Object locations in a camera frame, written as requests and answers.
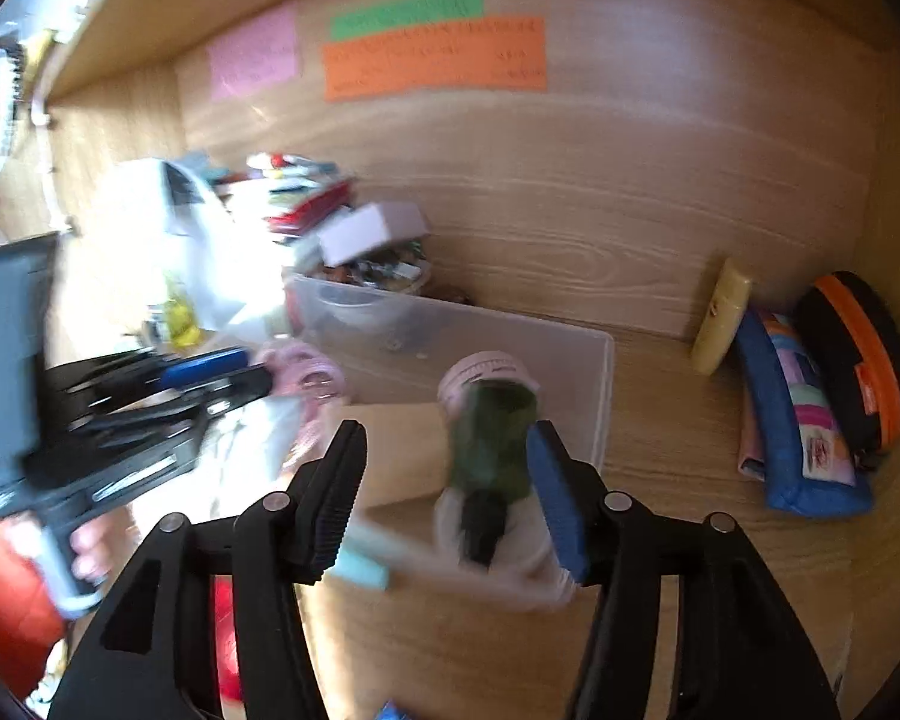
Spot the pink rope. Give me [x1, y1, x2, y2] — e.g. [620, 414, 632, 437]
[195, 340, 350, 500]

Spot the blue pencil case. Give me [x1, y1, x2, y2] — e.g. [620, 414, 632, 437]
[736, 307, 875, 518]

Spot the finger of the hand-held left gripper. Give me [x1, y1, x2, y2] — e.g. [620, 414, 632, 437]
[67, 364, 275, 443]
[45, 345, 250, 406]

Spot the small white cardboard box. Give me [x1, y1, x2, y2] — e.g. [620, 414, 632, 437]
[316, 202, 430, 267]

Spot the clear plastic bowl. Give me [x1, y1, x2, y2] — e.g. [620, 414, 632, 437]
[316, 281, 402, 332]

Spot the white paper sheet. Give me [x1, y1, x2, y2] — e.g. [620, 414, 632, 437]
[97, 157, 293, 346]

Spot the wooden desk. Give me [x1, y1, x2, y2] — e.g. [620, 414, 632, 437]
[0, 0, 900, 720]

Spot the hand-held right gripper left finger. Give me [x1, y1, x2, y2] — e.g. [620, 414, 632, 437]
[49, 420, 368, 720]

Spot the stack of books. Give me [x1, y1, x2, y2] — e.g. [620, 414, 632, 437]
[221, 152, 357, 241]

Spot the green sticky note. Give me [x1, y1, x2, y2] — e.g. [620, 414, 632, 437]
[328, 0, 485, 42]

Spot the orange sticky note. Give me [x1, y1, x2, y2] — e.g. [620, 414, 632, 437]
[322, 15, 548, 102]

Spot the black pouch with orange zipper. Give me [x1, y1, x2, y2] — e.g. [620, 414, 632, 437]
[795, 270, 900, 473]

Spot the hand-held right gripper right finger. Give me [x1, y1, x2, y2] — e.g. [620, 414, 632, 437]
[525, 420, 841, 720]

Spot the pale yellow tube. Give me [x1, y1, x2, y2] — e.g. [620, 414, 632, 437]
[690, 256, 752, 376]

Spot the pink sticky note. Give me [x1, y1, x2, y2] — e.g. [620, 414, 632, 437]
[208, 11, 302, 102]

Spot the person's left hand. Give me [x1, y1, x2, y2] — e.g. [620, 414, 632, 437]
[66, 516, 119, 587]

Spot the translucent plastic storage box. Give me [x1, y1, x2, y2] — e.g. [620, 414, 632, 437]
[285, 274, 616, 470]

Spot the orange red garment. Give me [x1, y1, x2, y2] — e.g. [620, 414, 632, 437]
[0, 517, 245, 702]

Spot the yellow spray bottle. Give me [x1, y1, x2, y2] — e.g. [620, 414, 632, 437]
[161, 277, 200, 350]

